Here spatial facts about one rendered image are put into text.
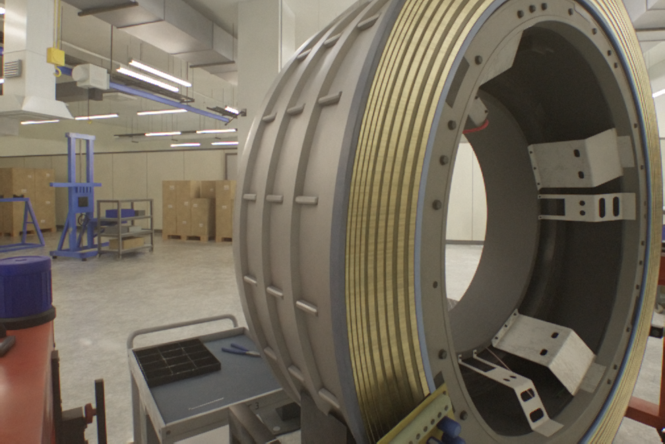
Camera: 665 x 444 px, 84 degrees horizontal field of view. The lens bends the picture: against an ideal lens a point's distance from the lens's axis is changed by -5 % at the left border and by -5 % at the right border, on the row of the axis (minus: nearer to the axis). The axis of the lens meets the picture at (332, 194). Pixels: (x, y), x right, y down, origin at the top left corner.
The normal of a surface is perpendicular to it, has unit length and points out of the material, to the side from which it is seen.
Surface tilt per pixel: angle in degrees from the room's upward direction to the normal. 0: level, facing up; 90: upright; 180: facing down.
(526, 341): 27
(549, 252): 72
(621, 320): 51
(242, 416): 0
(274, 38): 90
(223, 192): 90
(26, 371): 0
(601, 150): 104
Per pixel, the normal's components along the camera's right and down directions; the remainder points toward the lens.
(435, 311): 0.58, 0.02
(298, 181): 0.11, -0.07
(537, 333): -0.35, -0.89
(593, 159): 0.08, 0.27
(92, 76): 0.97, 0.00
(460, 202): -0.26, 0.02
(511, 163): -0.70, 0.52
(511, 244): -0.78, -0.26
